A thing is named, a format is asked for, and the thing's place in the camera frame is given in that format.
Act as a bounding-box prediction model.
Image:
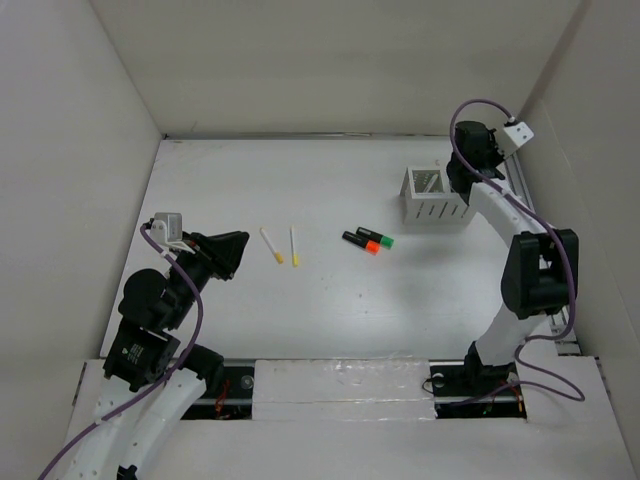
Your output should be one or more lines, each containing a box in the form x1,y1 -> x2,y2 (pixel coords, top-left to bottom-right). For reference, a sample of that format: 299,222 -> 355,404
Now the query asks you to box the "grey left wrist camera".
149,212 -> 183,246

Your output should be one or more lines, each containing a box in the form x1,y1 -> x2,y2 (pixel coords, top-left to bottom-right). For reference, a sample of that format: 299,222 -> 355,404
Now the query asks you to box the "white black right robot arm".
446,121 -> 579,402

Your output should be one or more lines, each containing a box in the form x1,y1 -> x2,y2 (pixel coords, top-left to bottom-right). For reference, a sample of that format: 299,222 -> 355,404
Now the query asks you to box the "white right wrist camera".
498,121 -> 535,155

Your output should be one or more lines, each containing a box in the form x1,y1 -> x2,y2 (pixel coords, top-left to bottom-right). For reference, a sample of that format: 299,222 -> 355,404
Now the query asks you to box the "black highlighter orange cap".
342,231 -> 380,255

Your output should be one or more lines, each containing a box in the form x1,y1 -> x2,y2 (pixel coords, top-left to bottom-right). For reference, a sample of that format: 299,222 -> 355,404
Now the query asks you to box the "aluminium rail right side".
501,154 -> 579,342

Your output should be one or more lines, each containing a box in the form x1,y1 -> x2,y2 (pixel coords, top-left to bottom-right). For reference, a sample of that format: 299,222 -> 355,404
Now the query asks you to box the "black highlighter green cap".
356,227 -> 394,249

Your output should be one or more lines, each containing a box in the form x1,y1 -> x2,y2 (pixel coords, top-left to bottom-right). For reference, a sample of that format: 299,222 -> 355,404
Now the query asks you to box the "white mesh desk organizer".
400,167 -> 476,226

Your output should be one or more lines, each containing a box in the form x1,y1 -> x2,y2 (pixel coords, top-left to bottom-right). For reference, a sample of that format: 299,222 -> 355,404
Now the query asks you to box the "white pen orange cap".
259,227 -> 284,265

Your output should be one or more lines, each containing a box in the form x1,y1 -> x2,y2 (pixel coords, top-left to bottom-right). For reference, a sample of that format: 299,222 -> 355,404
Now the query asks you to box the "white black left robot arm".
64,217 -> 249,479

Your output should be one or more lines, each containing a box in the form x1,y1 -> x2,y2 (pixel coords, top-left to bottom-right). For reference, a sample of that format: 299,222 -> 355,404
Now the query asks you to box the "white foam block front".
252,358 -> 436,422

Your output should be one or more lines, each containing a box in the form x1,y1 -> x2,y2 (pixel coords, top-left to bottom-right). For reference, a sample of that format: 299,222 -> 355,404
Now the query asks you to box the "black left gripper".
166,229 -> 250,327

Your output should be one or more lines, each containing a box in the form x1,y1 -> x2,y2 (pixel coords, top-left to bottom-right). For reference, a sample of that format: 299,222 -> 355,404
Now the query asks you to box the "white pen pale yellow cap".
424,174 -> 439,193

